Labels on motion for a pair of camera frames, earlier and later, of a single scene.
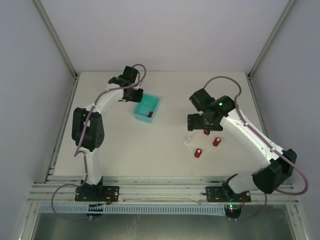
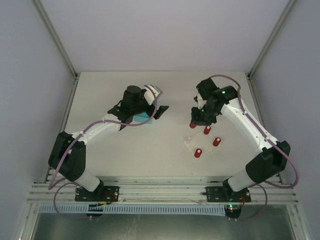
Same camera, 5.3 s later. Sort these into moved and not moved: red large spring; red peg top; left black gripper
Moved: left black gripper
Not moved: red large spring; red peg top
